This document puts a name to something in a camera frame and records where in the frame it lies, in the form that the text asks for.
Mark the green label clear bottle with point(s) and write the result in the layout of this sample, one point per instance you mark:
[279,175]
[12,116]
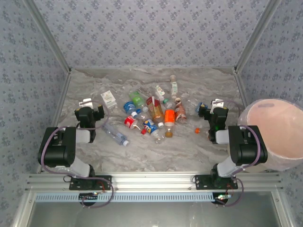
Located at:
[136,99]

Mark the small bottle plant label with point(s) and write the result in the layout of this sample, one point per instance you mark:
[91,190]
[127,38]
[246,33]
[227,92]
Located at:
[159,91]

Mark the brown drink bottle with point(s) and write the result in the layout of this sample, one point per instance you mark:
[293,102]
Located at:
[180,111]

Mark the blue Pocari label bottle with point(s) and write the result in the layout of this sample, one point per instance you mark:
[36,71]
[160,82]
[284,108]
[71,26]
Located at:
[129,107]

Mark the white carton box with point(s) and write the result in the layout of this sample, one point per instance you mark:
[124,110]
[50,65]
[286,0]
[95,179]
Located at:
[108,99]

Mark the orange label bottle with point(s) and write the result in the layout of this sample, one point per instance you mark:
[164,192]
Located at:
[169,117]

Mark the amber bottle red label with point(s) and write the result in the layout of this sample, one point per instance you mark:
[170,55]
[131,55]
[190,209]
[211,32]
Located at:
[155,110]

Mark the small bottle beige cap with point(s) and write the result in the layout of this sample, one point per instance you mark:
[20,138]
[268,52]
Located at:
[174,87]

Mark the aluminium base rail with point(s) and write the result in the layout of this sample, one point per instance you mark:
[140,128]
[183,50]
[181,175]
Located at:
[151,180]

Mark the red label cola bottle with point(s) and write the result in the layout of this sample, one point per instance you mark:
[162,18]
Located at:
[129,121]

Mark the clear bottle blue cap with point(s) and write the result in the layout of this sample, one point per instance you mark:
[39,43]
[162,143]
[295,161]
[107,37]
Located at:
[134,114]

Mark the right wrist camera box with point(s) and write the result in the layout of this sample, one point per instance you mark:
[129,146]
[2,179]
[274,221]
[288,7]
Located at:
[217,103]

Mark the small controller board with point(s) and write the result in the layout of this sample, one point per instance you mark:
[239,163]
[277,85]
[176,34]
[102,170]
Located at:
[221,198]
[87,197]

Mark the clear bottle small blue label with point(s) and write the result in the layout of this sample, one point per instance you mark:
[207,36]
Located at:
[193,104]

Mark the orange bottle cap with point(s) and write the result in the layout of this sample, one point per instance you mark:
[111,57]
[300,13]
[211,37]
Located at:
[197,130]

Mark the clear bottle green cap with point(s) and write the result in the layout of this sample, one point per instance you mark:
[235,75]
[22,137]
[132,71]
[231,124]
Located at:
[169,104]

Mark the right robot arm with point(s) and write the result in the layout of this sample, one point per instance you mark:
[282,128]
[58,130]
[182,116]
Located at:
[246,147]

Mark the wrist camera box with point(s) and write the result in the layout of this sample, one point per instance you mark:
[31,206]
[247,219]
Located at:
[85,102]
[217,103]

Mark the long clear water bottle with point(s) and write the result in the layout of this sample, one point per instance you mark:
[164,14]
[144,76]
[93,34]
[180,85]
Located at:
[116,135]

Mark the grey metal sheet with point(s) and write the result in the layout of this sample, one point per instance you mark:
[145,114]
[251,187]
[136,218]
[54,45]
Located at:
[151,215]

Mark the aluminium frame post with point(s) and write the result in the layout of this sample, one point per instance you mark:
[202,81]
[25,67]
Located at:
[48,35]
[255,35]

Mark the pink round bin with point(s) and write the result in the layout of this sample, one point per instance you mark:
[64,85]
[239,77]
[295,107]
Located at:
[279,132]

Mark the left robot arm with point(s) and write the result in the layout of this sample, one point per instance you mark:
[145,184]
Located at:
[59,149]

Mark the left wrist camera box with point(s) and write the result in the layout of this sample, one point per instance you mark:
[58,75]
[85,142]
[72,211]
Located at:
[85,102]

